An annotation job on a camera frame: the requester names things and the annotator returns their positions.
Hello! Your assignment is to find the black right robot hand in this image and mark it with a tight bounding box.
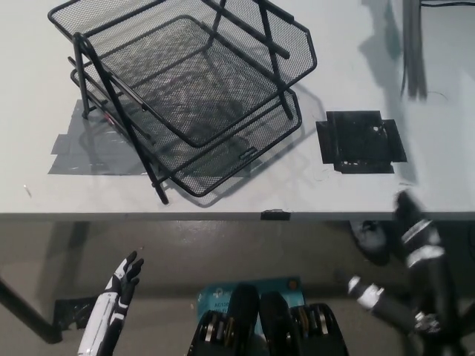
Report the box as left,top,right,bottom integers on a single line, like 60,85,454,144
393,188,428,233

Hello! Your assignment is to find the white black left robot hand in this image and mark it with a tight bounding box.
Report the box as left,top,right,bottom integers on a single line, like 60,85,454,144
76,251,145,356

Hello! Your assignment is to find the teal cardboard box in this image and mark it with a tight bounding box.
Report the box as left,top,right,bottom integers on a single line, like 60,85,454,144
195,275,306,337

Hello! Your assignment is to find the white shoe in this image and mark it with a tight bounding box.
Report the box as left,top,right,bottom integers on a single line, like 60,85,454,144
350,220,393,266

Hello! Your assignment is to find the black table leg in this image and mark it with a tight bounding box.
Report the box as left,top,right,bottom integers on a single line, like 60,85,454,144
0,276,62,334

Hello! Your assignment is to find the black mesh two-tier file tray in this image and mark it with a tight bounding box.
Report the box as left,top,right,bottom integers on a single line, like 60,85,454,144
47,0,318,206

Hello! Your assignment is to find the grey tape patch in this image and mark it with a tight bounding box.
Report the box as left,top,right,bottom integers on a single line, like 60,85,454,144
47,98,157,176

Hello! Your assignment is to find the thin black cable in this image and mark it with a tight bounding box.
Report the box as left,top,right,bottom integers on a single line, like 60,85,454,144
419,0,475,9

